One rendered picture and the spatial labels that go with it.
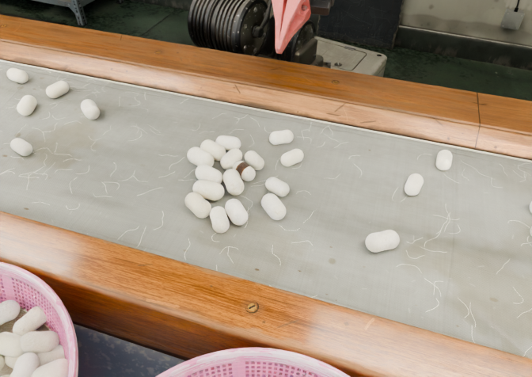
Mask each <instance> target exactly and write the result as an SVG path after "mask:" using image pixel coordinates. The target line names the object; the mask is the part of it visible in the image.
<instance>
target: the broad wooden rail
mask: <svg viewBox="0 0 532 377"><path fill-rule="evenodd" d="M0 60H5V61H10V62H14V63H21V64H26V65H30V66H34V67H43V68H47V69H51V70H59V71H63V72H67V73H72V74H80V75H84V76H89V77H93V78H100V79H105V80H109V81H114V82H122V83H126V84H130V85H135V86H142V87H146V88H151V89H159V90H163V91H168V92H172V93H179V94H184V95H188V96H193V97H201V98H205V99H209V100H214V101H221V102H226V103H231V104H235V105H242V106H247V107H251V108H255V109H263V110H268V111H272V112H280V113H284V114H288V115H293V116H300V117H305V118H310V119H314V120H321V121H326V122H330V123H334V124H343V125H347V126H351V127H356V128H363V129H367V130H372V131H380V132H384V133H389V134H393V135H400V136H405V137H409V138H414V139H422V140H426V141H430V142H435V143H442V144H446V145H451V146H456V147H463V148H468V149H472V150H480V151H484V152H489V153H493V154H501V155H505V156H509V157H514V158H521V159H526V160H531V161H532V101H525V100H519V99H514V98H509V97H501V96H496V95H491V94H486V93H476V92H471V91H466V90H461V89H452V88H446V87H442V86H433V85H428V84H423V83H418V82H408V81H403V80H398V79H393V78H384V77H379V76H374V75H369V74H360V73H355V72H350V71H345V70H335V69H330V68H325V67H316V66H311V65H306V64H301V63H292V62H287V61H282V60H277V59H268V58H263V57H257V56H252V55H243V54H237V53H231V52H228V51H219V50H214V49H209V48H200V47H195V46H190V45H184V44H175V43H170V42H165V41H160V40H152V39H147V38H141V37H136V36H127V35H122V34H117V33H112V32H102V31H97V30H92V29H84V28H79V27H74V26H69V25H59V24H54V23H49V22H44V21H35V20H30V19H25V18H19V17H11V16H6V15H1V14H0Z"/></svg>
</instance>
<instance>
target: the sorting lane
mask: <svg viewBox="0 0 532 377"><path fill-rule="evenodd" d="M10 68H16V69H18V70H23V71H25V72H26V73H27V74H28V81H27V82H25V83H18V82H15V81H12V80H10V79H8V77H7V75H6V72H7V71H8V69H10ZM58 81H64V82H66V83H67V84H68V85H69V90H68V92H67V93H65V94H63V95H62V96H60V97H57V98H50V97H49V96H48V95H47V94H46V89H47V87H48V86H50V85H52V84H54V83H56V82H58ZM26 95H31V96H33V97H35V99H36V101H37V105H36V107H35V109H34V110H33V112H32V113H31V114H30V115H28V116H23V115H21V114H20V113H19V112H18V111H17V105H18V103H19V102H20V100H21V99H22V97H23V96H26ZM86 99H90V100H92V101H94V102H95V104H96V105H97V107H98V108H99V110H100V115H99V117H98V118H96V119H95V120H91V119H88V118H87V117H86V116H85V115H84V113H83V111H82V110H81V103H82V102H83V101H84V100H86ZM283 130H290V131H291V132H292V133H293V135H294V138H293V140H292V141H291V142H290V143H284V144H279V145H274V144H272V143H271V142H270V141H269V136H270V134H271V133H272V132H274V131H283ZM220 135H227V136H233V137H237V138H239V139H240V141H241V146H240V148H239V150H240V151H241V152H242V159H241V161H243V162H246V161H245V154H246V152H248V151H250V150H253V151H255V152H257V153H258V154H259V155H260V156H261V157H262V158H263V159H264V167H263V168H262V169H260V170H255V173H256V175H255V177H254V179H253V180H251V181H244V180H242V181H243V184H244V190H243V192H242V193H241V194H239V195H236V196H234V195H231V194H230V193H228V191H227V189H226V185H225V183H224V181H223V179H222V183H221V185H222V186H223V188H224V195H223V197H222V198H221V199H220V200H209V199H205V200H206V201H208V202H209V203H210V205H211V209H212V208H214V207H217V206H219V207H222V208H224V209H225V205H226V202H227V201H228V200H230V199H237V200H239V201H240V202H241V204H242V205H243V207H244V208H245V210H246V211H247V213H248V219H247V221H246V223H244V224H243V225H240V226H238V225H235V224H233V223H232V221H231V220H230V217H229V216H228V215H227V213H226V215H227V218H228V220H229V223H230V226H229V229H228V230H227V231H226V232H224V233H217V232H216V231H214V229H213V227H212V222H211V218H210V215H209V216H208V217H206V218H199V217H197V216H195V214H194V213H193V212H192V211H191V210H190V209H189V208H188V207H187V206H186V205H185V197H186V196H187V195H188V194H189V193H190V192H193V189H192V188H193V185H194V184H195V183H196V182H197V181H198V179H197V177H196V174H195V171H196V168H197V167H198V166H197V165H195V164H193V163H191V162H190V161H189V160H188V157H187V153H188V151H189V150H190V149H191V148H192V147H199V148H200V145H201V143H202V142H203V141H204V140H207V139H210V140H212V141H214V142H215V140H216V139H217V138H218V137H219V136H220ZM16 138H20V139H23V140H24V141H26V142H28V143H30V144H31V145H32V153H31V154H30V155H28V156H22V155H20V154H18V153H17V152H15V151H14V150H12V148H11V146H10V143H11V141H12V140H13V139H16ZM293 149H300V150H301V151H302V152H303V154H304V157H303V160H301V161H300V162H299V163H296V164H294V165H292V166H284V165H283V164H282V163H281V157H282V155H283V154H285V153H287V152H288V151H291V150H293ZM441 150H448V151H450V152H451V153H452V156H453V157H452V163H451V167H450V168H449V169H448V170H444V171H442V170H440V169H438V168H437V167H436V164H435V163H436V159H437V154H438V153H439V152H440V151H441ZM246 163H247V162H246ZM247 164H248V163H247ZM414 173H418V174H419V175H421V176H422V178H423V179H424V183H423V185H422V187H421V190H420V192H419V193H418V194H417V195H415V196H410V195H408V194H407V193H406V192H405V184H406V181H407V180H408V178H409V176H410V175H411V174H414ZM270 177H276V178H278V179H280V180H281V181H283V182H285V183H287V184H288V186H289V189H290V190H289V193H288V194H287V195H286V196H283V197H281V196H277V195H276V194H275V193H273V192H270V191H269V190H267V188H266V186H265V182H266V180H267V179H269V178H270ZM268 193H272V194H275V195H276V196H277V197H278V198H279V200H280V201H281V202H282V203H283V205H284V206H285V208H286V215H285V216H284V217H283V218H282V219H280V220H274V219H272V218H271V217H270V216H269V215H268V213H267V212H266V211H265V210H264V208H263V207H262V205H261V200H262V198H263V196H264V195H266V194H268ZM531 202H532V161H531V160H526V159H521V158H514V157H509V156H505V155H501V154H493V153H489V152H484V151H480V150H472V149H468V148H463V147H456V146H451V145H446V144H442V143H435V142H430V141H426V140H422V139H414V138H409V137H405V136H400V135H393V134H389V133H384V132H380V131H372V130H367V129H363V128H356V127H351V126H347V125H343V124H334V123H330V122H326V121H321V120H314V119H310V118H305V117H300V116H293V115H288V114H284V113H280V112H272V111H268V110H263V109H255V108H251V107H247V106H242V105H235V104H231V103H226V102H221V101H214V100H209V99H205V98H201V97H193V96H188V95H184V94H179V93H172V92H168V91H163V90H159V89H151V88H146V87H142V86H135V85H130V84H126V83H122V82H114V81H109V80H105V79H100V78H93V77H89V76H84V75H80V74H72V73H67V72H63V71H59V70H51V69H47V68H43V67H34V66H30V65H26V64H21V63H14V62H10V61H5V60H0V211H4V212H7V213H10V214H13V215H18V216H21V217H25V218H27V219H32V220H36V221H39V222H42V223H46V224H50V225H52V226H56V227H61V228H64V229H67V230H72V231H75V232H78V233H81V234H86V235H89V236H93V237H95V238H100V239H104V240H107V241H110V242H115V243H118V244H121V245H124V246H129V247H132V248H135V249H140V250H143V251H147V252H149V253H155V254H157V255H161V256H163V257H168V258H172V259H175V260H178V261H183V262H186V263H189V264H192V265H197V266H200V267H203V268H209V269H211V270H215V271H217V272H223V273H225V274H229V275H231V276H236V277H240V278H243V279H246V280H251V281H254V282H257V283H260V284H265V285H268V286H272V287H274V288H279V289H283V290H285V291H291V292H294V293H297V294H300V295H305V296H308V297H311V298H314V299H319V300H322V301H326V302H328V303H333V304H336V305H340V306H342V307H347V308H351V309H353V310H359V311H362V312H365V313H368V314H373V315H376V316H379V317H382V318H388V319H390V320H394V321H396V322H401V323H404V324H408V325H411V326H415V327H419V328H422V329H427V330H430V331H433V332H436V333H441V334H444V335H447V336H450V337H456V338H458V339H462V340H464V341H469V342H473V343H476V344H479V345H483V346H487V347H490V348H495V349H498V350H501V351H504V352H509V353H512V354H515V355H518V356H524V357H526V358H530V359H532V236H531V234H530V228H531V227H532V213H531V212H530V203H531ZM384 230H394V231H395V232H397V234H398V236H399V239H400V241H399V244H398V246H397V247H396V248H394V249H388V250H383V251H381V252H377V253H374V252H371V251H370V250H369V249H368V248H367V247H366V243H365V241H366V238H367V236H368V235H369V234H371V233H376V232H381V231H384Z"/></svg>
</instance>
